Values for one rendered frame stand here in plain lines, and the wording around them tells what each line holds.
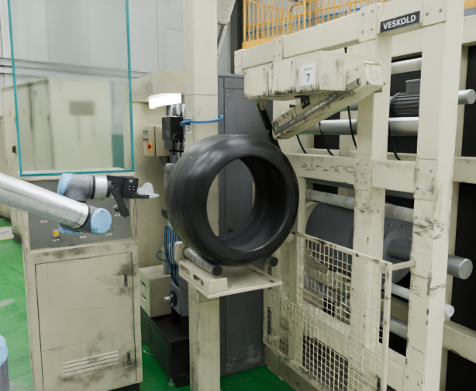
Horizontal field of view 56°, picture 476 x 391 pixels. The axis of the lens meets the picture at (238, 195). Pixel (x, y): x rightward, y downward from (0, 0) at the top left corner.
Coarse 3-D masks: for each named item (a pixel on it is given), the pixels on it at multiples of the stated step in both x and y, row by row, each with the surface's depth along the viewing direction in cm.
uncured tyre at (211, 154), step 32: (192, 160) 183; (224, 160) 181; (256, 160) 219; (288, 160) 200; (192, 192) 178; (256, 192) 224; (288, 192) 198; (192, 224) 180; (256, 224) 224; (288, 224) 200; (224, 256) 187; (256, 256) 194
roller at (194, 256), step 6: (186, 252) 215; (192, 252) 210; (192, 258) 208; (198, 258) 202; (204, 258) 199; (198, 264) 202; (204, 264) 196; (210, 264) 192; (216, 264) 192; (210, 270) 190; (216, 270) 188
